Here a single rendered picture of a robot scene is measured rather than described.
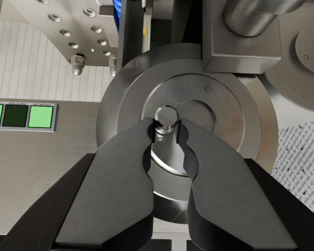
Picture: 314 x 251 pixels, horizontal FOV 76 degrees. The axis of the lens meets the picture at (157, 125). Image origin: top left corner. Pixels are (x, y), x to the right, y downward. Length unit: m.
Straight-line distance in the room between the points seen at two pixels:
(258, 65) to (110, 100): 0.12
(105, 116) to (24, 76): 2.17
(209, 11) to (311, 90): 0.11
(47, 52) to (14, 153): 1.83
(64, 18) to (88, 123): 0.23
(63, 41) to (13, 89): 1.83
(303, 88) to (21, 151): 0.55
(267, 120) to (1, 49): 2.47
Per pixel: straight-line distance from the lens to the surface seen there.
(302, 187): 0.34
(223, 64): 0.17
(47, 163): 0.55
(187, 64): 0.18
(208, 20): 0.17
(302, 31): 0.24
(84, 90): 2.08
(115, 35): 0.43
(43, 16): 0.46
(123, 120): 0.16
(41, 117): 0.56
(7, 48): 2.51
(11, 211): 0.59
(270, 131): 0.19
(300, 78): 0.22
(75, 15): 0.43
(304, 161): 0.34
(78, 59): 0.56
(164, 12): 0.60
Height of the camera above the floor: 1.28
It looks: 10 degrees down
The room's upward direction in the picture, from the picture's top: 178 degrees counter-clockwise
